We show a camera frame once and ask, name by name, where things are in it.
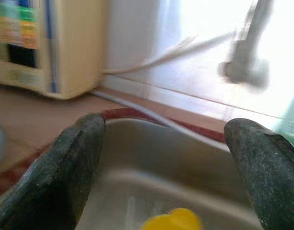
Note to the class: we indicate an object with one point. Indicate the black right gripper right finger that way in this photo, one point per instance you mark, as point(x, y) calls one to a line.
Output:
point(269, 179)

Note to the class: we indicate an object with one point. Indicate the cream water ionizer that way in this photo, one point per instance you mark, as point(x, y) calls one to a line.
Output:
point(65, 48)

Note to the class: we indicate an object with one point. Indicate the yellow plastic container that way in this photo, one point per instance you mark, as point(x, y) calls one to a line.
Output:
point(173, 220)

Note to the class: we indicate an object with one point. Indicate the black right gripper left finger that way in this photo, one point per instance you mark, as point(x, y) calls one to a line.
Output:
point(53, 179)

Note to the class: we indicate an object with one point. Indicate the grey spout faucet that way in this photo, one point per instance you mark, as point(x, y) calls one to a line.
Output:
point(245, 67)

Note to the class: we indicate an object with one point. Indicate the stainless steel sink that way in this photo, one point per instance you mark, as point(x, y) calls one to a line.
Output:
point(161, 167)

